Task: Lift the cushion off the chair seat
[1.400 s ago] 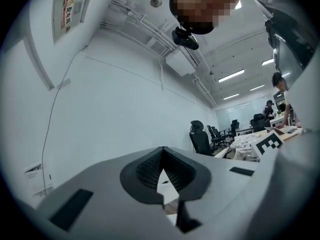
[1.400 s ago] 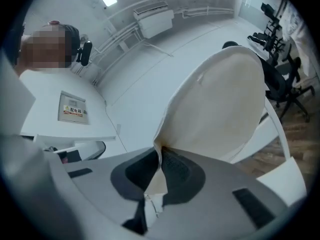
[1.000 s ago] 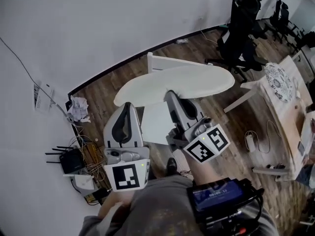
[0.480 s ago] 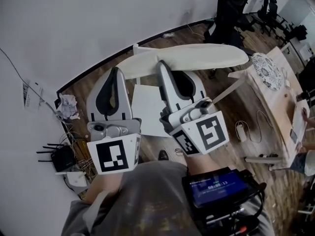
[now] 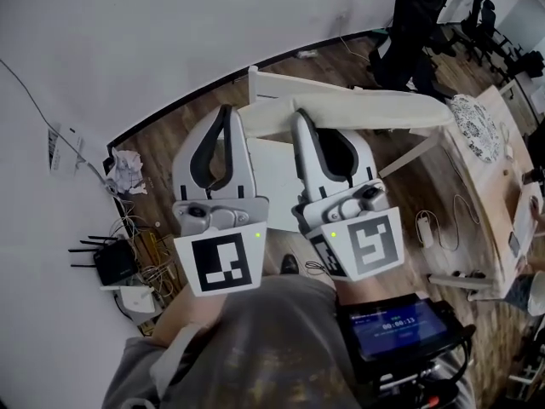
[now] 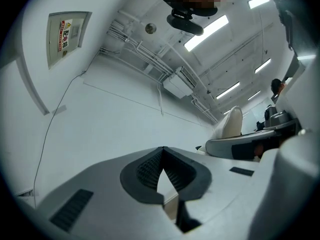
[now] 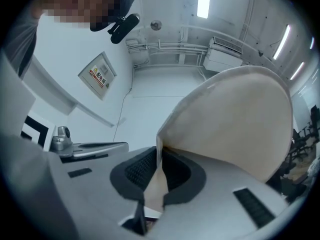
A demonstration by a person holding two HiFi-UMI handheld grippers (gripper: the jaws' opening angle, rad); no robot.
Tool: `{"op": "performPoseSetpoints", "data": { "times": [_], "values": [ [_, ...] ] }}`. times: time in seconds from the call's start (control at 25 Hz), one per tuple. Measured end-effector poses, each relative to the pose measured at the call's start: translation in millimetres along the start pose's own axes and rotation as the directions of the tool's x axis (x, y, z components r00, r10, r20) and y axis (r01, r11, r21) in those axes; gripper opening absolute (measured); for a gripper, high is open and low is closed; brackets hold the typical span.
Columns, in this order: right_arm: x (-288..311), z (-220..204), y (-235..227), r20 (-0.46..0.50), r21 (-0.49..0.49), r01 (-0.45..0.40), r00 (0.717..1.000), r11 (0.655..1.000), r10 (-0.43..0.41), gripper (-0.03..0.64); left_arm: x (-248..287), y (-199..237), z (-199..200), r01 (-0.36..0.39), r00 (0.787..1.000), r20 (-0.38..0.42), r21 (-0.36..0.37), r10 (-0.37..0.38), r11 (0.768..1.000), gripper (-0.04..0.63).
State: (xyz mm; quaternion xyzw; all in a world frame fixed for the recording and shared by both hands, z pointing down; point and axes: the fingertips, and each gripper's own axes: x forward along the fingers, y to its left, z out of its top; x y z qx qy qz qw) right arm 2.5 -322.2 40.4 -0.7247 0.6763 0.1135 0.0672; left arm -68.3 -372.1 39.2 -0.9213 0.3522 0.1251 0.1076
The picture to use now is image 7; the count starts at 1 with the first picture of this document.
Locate round ceiling detector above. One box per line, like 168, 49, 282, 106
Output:
150, 19, 163, 32

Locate white wall ledge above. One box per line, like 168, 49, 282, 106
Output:
29, 55, 116, 128

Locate white air conditioner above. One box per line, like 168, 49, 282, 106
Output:
202, 36, 245, 73

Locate person's head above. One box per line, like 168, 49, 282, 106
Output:
32, 0, 136, 33

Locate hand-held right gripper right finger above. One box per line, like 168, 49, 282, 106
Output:
149, 147, 291, 240

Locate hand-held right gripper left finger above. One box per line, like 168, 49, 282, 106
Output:
48, 146, 159, 240

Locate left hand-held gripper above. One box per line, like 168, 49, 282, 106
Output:
19, 111, 130, 164

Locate white ceiling pipes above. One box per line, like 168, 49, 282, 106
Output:
125, 25, 211, 68

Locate white wall electrical box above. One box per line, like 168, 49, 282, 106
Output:
77, 51, 118, 101

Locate person's grey shirt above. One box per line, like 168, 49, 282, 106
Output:
3, 11, 41, 79

